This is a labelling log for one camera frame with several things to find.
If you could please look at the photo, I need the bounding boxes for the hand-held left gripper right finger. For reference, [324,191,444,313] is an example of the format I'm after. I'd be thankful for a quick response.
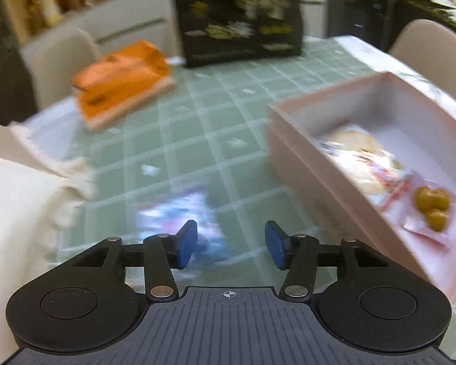
[264,221,390,303]

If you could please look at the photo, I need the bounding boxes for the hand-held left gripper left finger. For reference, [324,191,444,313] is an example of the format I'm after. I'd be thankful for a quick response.
[72,220,199,303]

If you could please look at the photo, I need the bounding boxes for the blue white snack packet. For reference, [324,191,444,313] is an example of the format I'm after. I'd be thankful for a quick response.
[136,185,229,267]

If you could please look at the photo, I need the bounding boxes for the pink cardboard box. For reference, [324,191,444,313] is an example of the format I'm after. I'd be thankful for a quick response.
[265,71,456,305]

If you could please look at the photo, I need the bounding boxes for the white round snack packet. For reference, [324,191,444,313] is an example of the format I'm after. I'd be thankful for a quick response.
[316,123,405,200]

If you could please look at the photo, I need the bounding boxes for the green checked tablecloth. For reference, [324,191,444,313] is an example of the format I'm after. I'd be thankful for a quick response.
[8,35,456,365]

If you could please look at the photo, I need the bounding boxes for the clear pack of yellow sweets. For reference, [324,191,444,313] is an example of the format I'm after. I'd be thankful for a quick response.
[378,172,456,250]

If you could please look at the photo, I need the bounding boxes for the cream ruffled cloth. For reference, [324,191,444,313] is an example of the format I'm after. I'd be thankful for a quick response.
[0,120,96,365]

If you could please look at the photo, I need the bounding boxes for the orange tissue pack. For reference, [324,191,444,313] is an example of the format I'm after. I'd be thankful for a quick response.
[71,40,177,130]

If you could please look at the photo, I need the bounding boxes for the beige chair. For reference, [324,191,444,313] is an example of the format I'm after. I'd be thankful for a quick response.
[388,19,456,103]
[21,27,102,112]

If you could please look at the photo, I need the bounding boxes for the white cabinet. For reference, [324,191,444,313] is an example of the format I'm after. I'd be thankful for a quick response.
[0,0,330,70]

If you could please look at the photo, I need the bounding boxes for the black printed box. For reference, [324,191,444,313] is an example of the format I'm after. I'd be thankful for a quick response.
[169,0,307,68]

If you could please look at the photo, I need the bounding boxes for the black appliance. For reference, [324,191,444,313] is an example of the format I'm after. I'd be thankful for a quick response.
[342,0,419,51]

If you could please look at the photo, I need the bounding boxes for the dark speckled counter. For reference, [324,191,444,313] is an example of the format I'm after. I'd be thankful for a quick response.
[400,0,456,43]

